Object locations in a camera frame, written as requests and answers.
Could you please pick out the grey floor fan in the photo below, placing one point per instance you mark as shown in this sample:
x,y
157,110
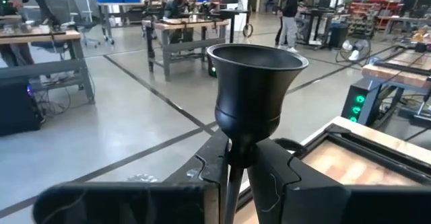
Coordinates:
x,y
360,45

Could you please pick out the black tower green lights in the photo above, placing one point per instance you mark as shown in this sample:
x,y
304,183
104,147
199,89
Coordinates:
x,y
367,96

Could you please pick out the black metal candlestick holder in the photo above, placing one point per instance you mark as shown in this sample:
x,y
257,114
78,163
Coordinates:
x,y
252,93

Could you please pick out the small black green-lit device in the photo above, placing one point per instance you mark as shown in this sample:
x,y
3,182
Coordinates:
x,y
212,70

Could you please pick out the black computer tower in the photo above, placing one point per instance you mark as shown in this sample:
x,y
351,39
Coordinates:
x,y
17,109

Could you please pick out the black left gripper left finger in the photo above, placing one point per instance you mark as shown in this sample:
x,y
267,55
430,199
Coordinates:
x,y
134,204

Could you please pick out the grey metal cart table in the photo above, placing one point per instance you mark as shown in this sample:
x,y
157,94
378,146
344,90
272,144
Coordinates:
x,y
104,19

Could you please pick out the wooden workbench grey legs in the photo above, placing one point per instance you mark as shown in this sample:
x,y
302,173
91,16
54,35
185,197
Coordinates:
x,y
40,35
394,76
188,24

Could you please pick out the wooden tray with black frame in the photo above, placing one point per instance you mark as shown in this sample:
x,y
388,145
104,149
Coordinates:
x,y
387,158

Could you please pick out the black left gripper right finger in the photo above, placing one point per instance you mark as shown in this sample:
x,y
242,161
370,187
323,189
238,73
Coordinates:
x,y
320,204

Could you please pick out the black trash bin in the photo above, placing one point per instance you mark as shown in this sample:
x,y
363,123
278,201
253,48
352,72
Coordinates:
x,y
338,35

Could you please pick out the clear ribbed glass candle holder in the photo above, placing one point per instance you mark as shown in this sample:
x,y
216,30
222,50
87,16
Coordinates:
x,y
141,178

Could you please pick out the grey office chair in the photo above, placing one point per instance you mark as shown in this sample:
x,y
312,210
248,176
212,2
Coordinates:
x,y
62,12

